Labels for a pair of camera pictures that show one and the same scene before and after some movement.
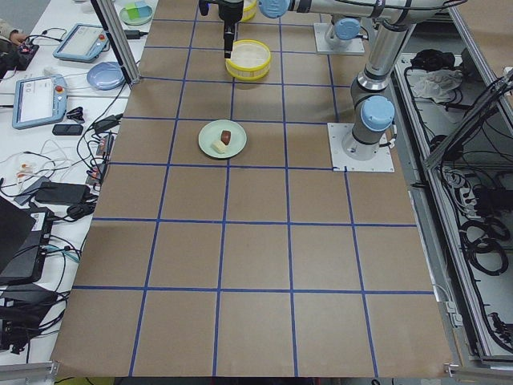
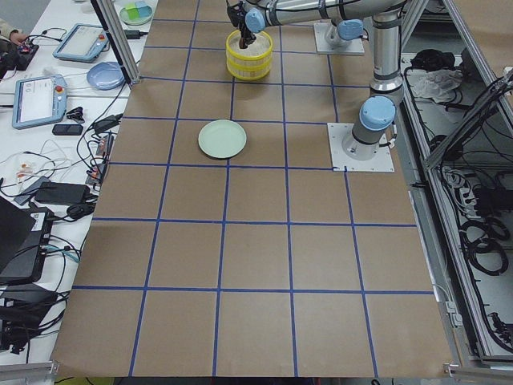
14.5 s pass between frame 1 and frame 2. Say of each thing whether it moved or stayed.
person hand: stayed
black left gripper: moved
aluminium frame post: stayed
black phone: stayed
